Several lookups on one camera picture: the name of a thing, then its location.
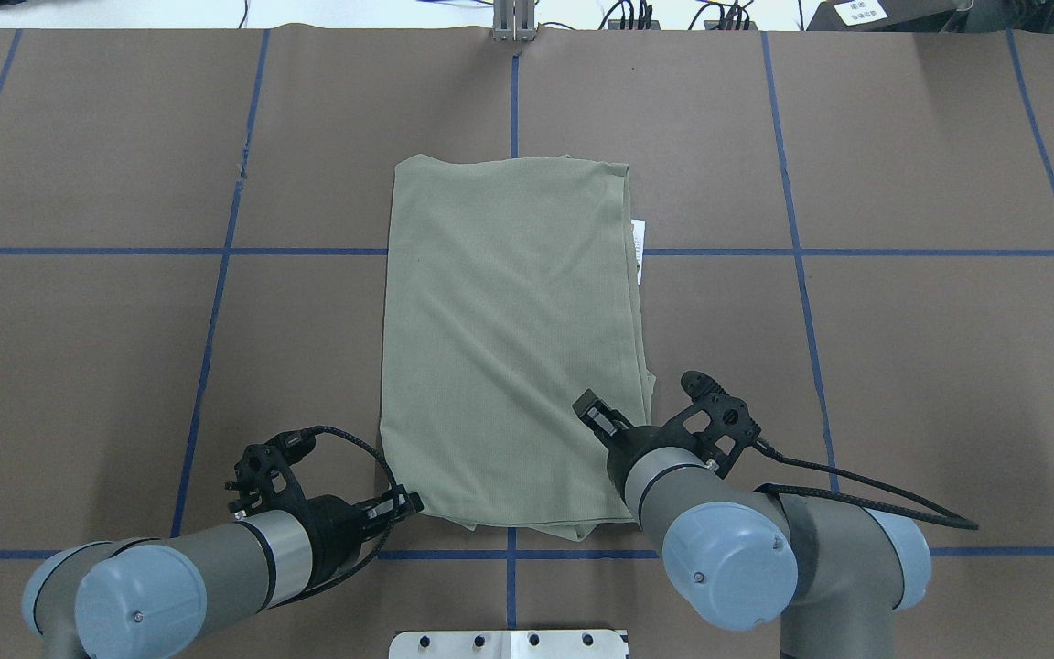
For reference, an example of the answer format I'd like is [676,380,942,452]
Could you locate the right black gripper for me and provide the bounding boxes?
[573,389,702,485]

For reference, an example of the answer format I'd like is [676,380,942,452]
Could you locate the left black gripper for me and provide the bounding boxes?
[302,489,425,587]

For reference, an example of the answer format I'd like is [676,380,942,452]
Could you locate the olive green long-sleeve shirt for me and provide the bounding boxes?
[380,155,655,542]

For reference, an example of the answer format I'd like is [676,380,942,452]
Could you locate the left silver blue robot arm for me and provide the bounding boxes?
[20,485,424,658]

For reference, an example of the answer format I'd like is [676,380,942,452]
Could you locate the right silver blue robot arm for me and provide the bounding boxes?
[573,387,933,658]

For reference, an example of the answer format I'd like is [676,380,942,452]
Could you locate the white paper hang tag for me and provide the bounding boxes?
[631,218,647,286]

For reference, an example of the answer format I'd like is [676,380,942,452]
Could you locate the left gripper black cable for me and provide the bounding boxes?
[282,425,401,596]

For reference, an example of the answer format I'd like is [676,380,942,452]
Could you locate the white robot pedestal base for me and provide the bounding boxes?
[388,629,630,658]

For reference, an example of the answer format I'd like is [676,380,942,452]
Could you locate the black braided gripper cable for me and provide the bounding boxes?
[752,438,980,532]

